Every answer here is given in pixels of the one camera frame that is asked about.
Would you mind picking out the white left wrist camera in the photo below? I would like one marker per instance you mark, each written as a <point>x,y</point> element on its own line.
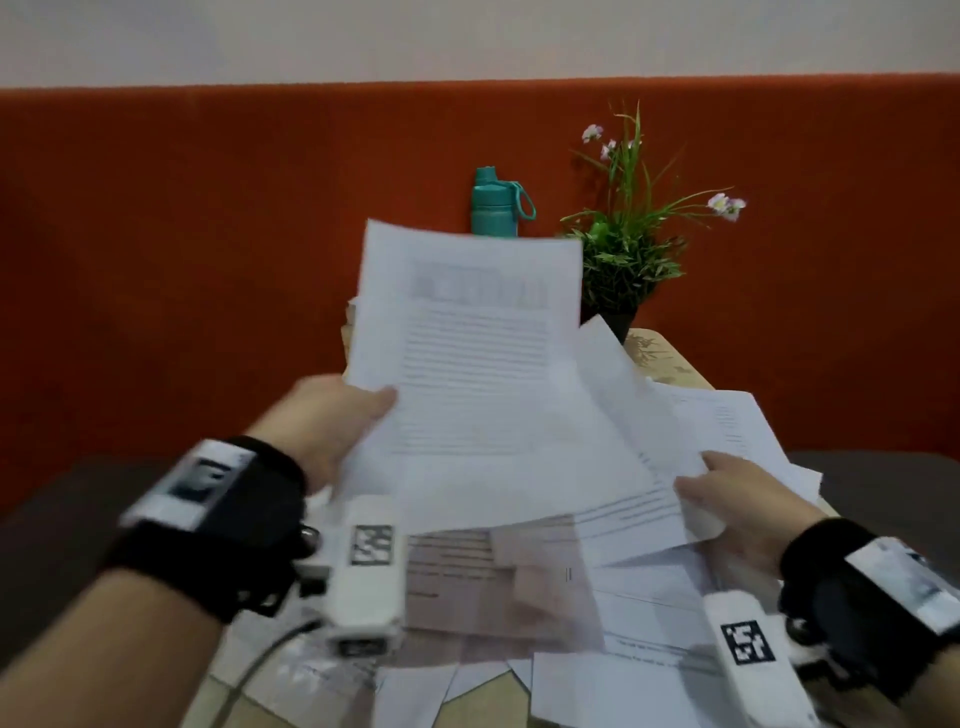
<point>367,577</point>

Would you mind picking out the potted green flowering plant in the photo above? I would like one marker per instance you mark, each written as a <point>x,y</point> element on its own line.
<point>626,255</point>

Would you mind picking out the pile of scattered papers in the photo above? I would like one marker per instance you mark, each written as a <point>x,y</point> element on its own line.
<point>645,600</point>

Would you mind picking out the person's right thumb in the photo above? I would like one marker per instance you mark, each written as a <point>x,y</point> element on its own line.
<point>701,491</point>

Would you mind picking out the person's right forearm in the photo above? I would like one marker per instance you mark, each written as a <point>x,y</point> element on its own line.
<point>934,690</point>

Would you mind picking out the white lined paper sheet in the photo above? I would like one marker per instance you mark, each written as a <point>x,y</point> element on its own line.
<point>630,420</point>

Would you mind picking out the printed text paper sheet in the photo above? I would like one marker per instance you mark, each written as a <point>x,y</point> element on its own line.
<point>472,360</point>

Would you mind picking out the teal water bottle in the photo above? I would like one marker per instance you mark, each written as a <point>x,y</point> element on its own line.
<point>493,210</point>

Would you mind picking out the person's left forearm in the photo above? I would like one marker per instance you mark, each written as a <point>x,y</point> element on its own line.
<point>97,652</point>

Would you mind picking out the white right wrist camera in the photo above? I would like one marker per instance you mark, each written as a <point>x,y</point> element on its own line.
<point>757,660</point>

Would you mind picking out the person's right hand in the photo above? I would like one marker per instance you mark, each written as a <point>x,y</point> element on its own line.
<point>754,510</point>

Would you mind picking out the orange sofa backrest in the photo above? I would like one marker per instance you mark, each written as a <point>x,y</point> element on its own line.
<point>165,262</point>

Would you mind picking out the person's left hand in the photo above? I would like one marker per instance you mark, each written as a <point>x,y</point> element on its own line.
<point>319,420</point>

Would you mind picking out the person's left thumb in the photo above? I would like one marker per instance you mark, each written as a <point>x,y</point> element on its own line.
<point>366,409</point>

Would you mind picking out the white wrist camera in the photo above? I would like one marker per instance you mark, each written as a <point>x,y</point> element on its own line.
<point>757,660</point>
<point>367,577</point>

